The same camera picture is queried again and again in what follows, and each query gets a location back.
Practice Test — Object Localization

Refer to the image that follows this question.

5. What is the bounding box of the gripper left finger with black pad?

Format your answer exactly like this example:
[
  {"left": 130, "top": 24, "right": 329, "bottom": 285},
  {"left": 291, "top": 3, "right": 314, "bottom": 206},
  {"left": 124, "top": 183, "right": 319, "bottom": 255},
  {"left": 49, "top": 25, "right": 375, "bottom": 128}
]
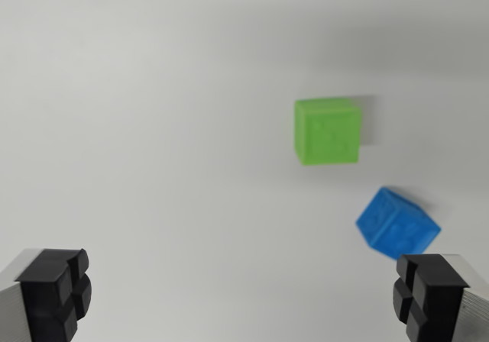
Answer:
[{"left": 0, "top": 247, "right": 93, "bottom": 342}]

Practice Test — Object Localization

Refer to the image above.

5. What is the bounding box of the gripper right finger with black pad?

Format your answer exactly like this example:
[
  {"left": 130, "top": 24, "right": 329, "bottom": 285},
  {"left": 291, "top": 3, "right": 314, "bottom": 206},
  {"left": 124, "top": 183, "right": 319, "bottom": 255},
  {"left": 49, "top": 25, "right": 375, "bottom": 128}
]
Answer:
[{"left": 392, "top": 253, "right": 489, "bottom": 342}]

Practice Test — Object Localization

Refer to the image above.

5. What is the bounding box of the blue embossed soft cube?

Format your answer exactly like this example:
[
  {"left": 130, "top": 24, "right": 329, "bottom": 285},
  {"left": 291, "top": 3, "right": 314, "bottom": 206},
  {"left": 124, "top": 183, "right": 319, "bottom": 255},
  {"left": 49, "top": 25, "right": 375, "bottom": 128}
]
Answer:
[{"left": 355, "top": 186, "right": 442, "bottom": 261}]

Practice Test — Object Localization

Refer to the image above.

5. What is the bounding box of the green embossed soft cube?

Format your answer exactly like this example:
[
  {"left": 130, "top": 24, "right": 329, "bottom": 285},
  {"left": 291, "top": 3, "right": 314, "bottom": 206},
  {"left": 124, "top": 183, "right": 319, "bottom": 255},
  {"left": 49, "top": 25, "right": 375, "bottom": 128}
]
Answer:
[{"left": 293, "top": 96, "right": 363, "bottom": 167}]

